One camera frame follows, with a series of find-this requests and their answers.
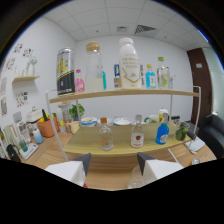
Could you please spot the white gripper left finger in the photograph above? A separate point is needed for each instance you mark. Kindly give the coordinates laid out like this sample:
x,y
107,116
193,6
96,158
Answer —
x,y
71,170

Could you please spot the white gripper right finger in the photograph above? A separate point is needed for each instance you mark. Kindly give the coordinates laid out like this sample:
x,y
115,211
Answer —
x,y
156,168

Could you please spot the clear bottle with green cap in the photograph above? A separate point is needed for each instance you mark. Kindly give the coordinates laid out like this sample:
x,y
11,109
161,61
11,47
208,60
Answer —
x,y
163,76

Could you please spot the small yellow cup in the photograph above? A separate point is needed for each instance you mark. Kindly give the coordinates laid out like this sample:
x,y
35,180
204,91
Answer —
x,y
74,127

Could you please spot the blue liquid bottle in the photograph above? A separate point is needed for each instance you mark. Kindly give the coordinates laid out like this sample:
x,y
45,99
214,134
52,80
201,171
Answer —
x,y
162,133

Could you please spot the clear bottle with red label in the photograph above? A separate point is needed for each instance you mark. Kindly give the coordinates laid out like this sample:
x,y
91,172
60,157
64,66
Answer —
x,y
137,136

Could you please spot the two-tier wooden shelf rack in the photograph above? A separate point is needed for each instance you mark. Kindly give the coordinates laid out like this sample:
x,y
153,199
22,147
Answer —
x,y
120,146

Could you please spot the glass jar of green limes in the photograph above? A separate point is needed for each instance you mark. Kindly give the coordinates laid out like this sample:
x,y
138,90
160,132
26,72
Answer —
x,y
181,132

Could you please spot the white tray with green bottle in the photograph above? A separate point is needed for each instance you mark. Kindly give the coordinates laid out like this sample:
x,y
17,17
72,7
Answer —
x,y
29,151

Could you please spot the small white and blue bottle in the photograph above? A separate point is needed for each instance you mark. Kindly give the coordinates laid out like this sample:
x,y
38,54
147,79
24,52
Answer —
x,y
38,137

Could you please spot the white notebook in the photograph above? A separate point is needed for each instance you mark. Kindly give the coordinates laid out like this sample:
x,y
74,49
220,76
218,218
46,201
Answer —
x,y
197,145

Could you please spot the clear bottle with orange cap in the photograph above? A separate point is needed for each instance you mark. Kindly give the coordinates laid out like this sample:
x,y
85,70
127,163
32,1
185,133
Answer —
x,y
106,138

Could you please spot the orange pot with fruit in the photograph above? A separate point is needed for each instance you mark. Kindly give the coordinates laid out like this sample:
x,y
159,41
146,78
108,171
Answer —
x,y
47,128

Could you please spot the white bowl with blue rim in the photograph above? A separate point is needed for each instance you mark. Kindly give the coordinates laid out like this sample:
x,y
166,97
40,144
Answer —
x,y
89,122

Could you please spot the white lidded glass jar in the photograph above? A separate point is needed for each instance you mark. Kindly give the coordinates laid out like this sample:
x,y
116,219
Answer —
x,y
65,115

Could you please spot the plain white bowl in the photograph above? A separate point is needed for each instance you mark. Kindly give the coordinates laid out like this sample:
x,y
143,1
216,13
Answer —
x,y
122,121

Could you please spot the green leafy plant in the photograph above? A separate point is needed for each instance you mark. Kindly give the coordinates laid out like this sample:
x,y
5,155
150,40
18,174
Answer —
x,y
77,110

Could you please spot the black kettle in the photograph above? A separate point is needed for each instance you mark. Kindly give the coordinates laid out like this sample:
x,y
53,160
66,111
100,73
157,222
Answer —
x,y
13,154

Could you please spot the black armchair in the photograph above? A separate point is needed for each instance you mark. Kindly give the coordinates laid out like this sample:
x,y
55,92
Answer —
x,y
213,133

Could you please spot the small pink bottle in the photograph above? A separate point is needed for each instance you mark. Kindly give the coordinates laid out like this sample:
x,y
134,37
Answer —
x,y
79,85

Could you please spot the small clear bottle blue cap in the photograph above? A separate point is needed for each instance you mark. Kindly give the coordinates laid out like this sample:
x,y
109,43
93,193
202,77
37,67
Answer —
x,y
173,82

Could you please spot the small light blue bottle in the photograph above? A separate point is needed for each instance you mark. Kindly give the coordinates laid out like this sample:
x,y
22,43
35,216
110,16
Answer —
x,y
150,79

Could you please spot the brown door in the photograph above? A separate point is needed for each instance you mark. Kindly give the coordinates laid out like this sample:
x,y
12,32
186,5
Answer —
x,y
200,86

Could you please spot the teal bottle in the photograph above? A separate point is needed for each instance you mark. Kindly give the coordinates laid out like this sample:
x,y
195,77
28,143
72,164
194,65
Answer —
x,y
104,81

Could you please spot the tall glass jar wooden lid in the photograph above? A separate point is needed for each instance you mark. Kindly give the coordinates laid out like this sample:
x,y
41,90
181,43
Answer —
x,y
94,70

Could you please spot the large white milk bottle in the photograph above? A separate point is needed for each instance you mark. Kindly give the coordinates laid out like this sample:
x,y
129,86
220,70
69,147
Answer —
x,y
130,66

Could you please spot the ceiling air vent grille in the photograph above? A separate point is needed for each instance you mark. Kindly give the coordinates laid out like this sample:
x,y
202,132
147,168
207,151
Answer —
x,y
145,29

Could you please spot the square ceiling diffuser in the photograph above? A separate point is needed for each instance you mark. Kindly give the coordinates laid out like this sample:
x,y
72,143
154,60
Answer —
x,y
122,29

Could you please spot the wooden wall shelf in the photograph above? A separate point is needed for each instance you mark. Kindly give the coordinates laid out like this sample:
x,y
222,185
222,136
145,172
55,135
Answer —
x,y
26,78

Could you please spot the blue wall poster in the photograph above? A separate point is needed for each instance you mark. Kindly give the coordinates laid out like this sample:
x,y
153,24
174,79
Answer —
x,y
116,69

